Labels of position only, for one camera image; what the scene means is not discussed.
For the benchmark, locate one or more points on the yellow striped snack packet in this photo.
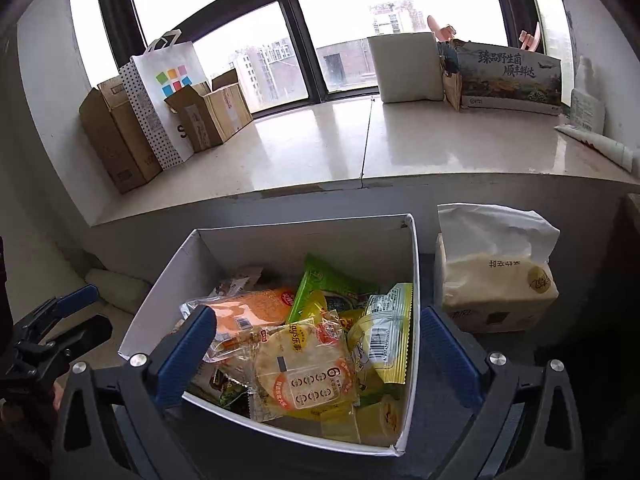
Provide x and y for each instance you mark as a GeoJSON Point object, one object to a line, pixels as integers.
{"type": "Point", "coordinates": [385, 340]}

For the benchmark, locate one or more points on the dark green snack packet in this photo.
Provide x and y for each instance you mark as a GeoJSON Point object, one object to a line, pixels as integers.
{"type": "Point", "coordinates": [225, 390]}

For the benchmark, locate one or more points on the clear bread packet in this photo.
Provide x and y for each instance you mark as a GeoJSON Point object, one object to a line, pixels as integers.
{"type": "Point", "coordinates": [235, 355]}

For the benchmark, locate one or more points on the white foam box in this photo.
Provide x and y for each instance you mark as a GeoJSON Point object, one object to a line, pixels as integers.
{"type": "Point", "coordinates": [405, 67]}

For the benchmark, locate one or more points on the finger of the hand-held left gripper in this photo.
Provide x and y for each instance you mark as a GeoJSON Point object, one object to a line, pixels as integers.
{"type": "Point", "coordinates": [75, 299]}
{"type": "Point", "coordinates": [85, 330]}

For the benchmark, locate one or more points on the yellow tissue pack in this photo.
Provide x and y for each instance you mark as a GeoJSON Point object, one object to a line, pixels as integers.
{"type": "Point", "coordinates": [495, 285]}

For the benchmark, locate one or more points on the white cardboard box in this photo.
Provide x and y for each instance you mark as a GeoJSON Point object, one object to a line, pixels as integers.
{"type": "Point", "coordinates": [300, 245]}

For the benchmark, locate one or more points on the white dotted paper bag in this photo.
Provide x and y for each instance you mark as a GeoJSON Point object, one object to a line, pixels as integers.
{"type": "Point", "coordinates": [170, 90]}

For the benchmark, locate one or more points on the white pouch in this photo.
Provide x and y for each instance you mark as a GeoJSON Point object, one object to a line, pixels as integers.
{"type": "Point", "coordinates": [587, 105]}

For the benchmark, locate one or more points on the white tube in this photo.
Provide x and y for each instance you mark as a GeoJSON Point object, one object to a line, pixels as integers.
{"type": "Point", "coordinates": [600, 145]}

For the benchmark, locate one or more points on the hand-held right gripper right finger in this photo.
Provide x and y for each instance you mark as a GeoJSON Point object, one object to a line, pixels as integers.
{"type": "Point", "coordinates": [450, 355]}

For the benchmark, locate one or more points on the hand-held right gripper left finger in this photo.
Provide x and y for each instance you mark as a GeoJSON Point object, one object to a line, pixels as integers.
{"type": "Point", "coordinates": [185, 355]}

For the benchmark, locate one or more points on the person's left hand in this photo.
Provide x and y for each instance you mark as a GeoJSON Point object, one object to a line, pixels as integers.
{"type": "Point", "coordinates": [57, 397]}

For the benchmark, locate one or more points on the landscape printed box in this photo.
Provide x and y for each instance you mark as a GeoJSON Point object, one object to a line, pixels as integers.
{"type": "Point", "coordinates": [510, 77]}

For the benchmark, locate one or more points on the black window frame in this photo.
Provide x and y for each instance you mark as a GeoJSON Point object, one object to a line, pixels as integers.
{"type": "Point", "coordinates": [295, 20]}

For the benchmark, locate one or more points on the orange snack packet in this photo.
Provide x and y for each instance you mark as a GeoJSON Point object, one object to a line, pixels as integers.
{"type": "Point", "coordinates": [260, 310]}

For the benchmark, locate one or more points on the pale yellow snack packet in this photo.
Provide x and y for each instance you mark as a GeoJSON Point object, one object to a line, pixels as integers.
{"type": "Point", "coordinates": [375, 420]}

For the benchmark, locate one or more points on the brown and white snack packet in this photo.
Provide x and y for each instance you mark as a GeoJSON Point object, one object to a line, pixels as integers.
{"type": "Point", "coordinates": [235, 285]}

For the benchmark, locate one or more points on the open brown cardboard box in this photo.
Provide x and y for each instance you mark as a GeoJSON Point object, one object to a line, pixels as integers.
{"type": "Point", "coordinates": [220, 115]}

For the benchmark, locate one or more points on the round cracker packet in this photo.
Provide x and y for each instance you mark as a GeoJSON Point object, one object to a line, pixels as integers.
{"type": "Point", "coordinates": [300, 365]}

